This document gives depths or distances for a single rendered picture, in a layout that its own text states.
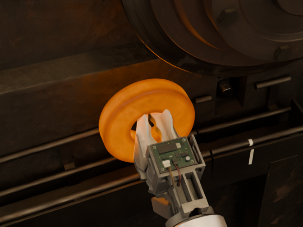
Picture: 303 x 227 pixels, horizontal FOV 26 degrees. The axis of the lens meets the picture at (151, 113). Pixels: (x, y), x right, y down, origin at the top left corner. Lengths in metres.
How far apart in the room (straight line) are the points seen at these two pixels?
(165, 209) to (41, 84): 0.28
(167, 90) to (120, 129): 0.10
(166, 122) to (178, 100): 0.04
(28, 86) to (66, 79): 0.06
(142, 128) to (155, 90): 0.06
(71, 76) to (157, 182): 0.25
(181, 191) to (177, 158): 0.05
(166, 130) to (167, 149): 0.09
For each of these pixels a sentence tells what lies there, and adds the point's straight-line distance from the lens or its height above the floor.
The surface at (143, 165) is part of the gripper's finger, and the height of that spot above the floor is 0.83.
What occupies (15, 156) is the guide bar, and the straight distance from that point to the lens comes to 1.14.
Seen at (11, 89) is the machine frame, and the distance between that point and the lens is 1.06.
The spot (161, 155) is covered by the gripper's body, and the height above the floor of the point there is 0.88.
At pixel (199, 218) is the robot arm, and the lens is 0.90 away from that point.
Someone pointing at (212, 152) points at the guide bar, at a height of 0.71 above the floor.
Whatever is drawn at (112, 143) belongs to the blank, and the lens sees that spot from 1.04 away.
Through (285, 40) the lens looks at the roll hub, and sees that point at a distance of 0.92.
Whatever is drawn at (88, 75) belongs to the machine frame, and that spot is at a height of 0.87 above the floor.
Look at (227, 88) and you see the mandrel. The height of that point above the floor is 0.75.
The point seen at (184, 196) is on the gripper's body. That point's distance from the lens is 0.93.
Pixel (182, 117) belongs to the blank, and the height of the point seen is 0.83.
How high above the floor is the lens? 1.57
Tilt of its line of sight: 45 degrees down
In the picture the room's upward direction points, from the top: straight up
